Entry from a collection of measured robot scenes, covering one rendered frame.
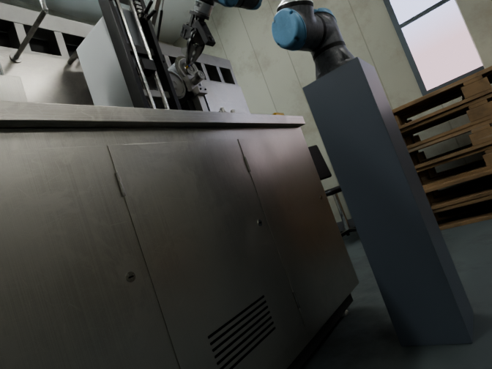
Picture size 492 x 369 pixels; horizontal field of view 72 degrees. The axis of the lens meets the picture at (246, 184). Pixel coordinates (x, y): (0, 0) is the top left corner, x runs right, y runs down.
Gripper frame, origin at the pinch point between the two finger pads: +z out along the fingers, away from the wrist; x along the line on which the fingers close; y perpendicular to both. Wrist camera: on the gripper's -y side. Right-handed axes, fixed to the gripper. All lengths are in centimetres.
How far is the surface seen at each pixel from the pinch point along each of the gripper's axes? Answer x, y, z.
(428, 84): -253, -48, -36
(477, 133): -152, -107, -16
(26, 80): 52, 28, 25
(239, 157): 21, -54, 16
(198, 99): 3.6, -13.9, 11.3
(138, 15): 29.5, 1.9, -11.8
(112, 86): 33.6, 2.3, 14.8
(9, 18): 51, 49, 8
